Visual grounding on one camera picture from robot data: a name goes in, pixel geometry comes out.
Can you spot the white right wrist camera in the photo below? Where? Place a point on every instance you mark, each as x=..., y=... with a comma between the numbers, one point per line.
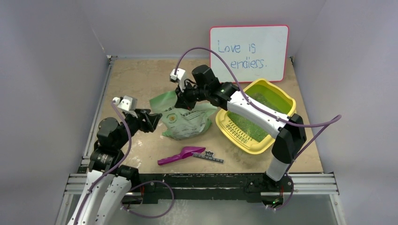
x=178, y=76

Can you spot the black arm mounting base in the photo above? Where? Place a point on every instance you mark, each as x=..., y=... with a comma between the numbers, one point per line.
x=249, y=187

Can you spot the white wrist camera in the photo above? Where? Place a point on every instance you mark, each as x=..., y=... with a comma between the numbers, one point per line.
x=178, y=76
x=127, y=104

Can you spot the green cat litter granules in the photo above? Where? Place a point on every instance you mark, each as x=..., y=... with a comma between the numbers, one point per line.
x=248, y=127

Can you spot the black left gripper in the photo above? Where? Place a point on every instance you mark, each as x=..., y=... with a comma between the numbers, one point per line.
x=151, y=120

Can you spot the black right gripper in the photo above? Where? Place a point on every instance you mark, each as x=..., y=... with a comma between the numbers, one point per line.
x=182, y=96

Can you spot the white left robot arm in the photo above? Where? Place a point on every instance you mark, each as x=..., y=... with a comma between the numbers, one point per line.
x=107, y=180

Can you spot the yellow sifting litter tray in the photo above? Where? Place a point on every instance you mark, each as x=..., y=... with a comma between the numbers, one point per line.
x=238, y=137

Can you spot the purple plastic litter scoop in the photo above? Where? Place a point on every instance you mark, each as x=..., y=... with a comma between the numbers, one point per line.
x=187, y=151

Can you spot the pink framed whiteboard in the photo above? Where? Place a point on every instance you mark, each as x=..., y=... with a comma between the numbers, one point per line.
x=249, y=52

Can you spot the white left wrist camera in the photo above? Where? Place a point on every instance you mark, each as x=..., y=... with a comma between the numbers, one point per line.
x=127, y=104

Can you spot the green cat litter bag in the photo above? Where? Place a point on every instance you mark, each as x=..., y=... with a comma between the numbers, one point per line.
x=182, y=123

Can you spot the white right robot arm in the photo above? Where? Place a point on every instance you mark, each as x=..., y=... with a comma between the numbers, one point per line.
x=287, y=131

